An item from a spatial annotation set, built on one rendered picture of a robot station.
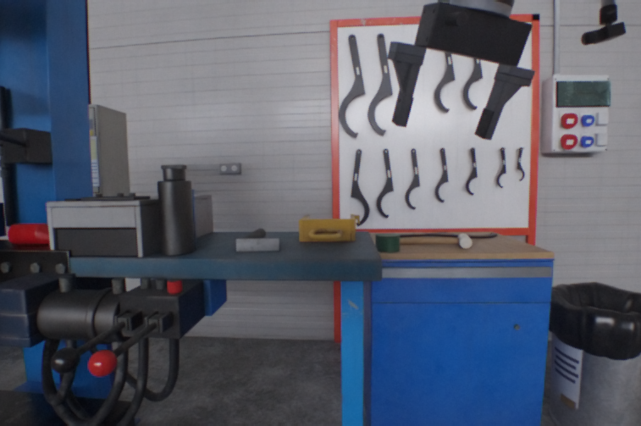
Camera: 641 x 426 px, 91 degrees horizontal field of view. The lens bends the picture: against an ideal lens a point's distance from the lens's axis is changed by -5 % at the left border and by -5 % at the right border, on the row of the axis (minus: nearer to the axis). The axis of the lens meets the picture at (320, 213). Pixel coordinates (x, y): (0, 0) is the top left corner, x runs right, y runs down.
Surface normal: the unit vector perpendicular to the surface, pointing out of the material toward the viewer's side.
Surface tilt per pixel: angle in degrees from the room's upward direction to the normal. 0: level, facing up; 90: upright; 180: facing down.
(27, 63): 90
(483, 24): 114
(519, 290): 90
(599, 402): 93
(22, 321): 90
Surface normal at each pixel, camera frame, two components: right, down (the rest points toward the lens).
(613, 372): -0.58, 0.13
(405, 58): 0.11, 0.47
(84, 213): -0.07, 0.08
